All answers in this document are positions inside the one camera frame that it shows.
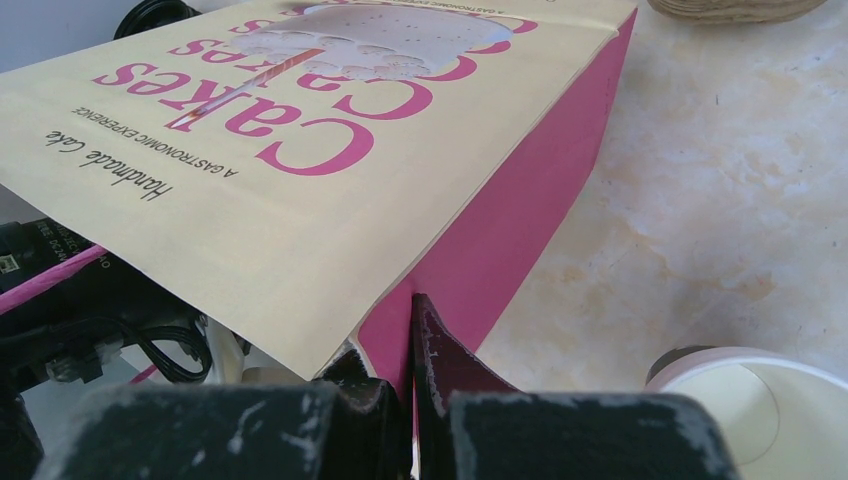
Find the stack of black lids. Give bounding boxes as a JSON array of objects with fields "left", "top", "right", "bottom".
[{"left": 113, "top": 0, "right": 200, "bottom": 40}]

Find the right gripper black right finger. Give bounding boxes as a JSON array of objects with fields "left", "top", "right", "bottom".
[{"left": 410, "top": 294, "right": 738, "bottom": 479}]

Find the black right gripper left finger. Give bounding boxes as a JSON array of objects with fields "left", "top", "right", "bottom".
[{"left": 36, "top": 349, "right": 408, "bottom": 479}]

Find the stack of paper cups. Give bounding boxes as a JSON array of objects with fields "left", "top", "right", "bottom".
[{"left": 646, "top": 346, "right": 847, "bottom": 479}]

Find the brown cardboard cup carrier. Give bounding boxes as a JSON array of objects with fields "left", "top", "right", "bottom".
[{"left": 647, "top": 0, "right": 826, "bottom": 25}]

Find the kraft pink paper bag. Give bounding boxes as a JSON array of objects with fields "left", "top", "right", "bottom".
[{"left": 1, "top": 1, "right": 637, "bottom": 383}]

